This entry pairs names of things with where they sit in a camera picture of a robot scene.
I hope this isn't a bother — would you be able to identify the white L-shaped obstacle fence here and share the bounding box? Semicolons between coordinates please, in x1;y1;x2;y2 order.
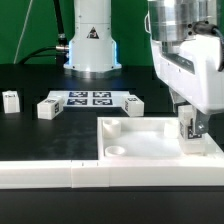
0;154;224;189

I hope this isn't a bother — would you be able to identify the black cable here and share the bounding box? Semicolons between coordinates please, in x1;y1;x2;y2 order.
18;0;69;65

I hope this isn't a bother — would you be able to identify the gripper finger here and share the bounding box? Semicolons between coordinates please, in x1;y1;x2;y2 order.
169;89;184;113
195;110;209;135

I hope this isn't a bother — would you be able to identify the AprilTag marker sheet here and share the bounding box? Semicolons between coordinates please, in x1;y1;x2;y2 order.
48;90;129;108

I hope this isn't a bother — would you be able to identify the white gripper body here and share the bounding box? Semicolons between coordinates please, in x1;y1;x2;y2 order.
151;35;224;115

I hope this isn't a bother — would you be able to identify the white square tabletop part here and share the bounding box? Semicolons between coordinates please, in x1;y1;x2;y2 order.
97;117;224;160

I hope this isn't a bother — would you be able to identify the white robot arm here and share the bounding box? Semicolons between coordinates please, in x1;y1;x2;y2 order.
64;0;224;134

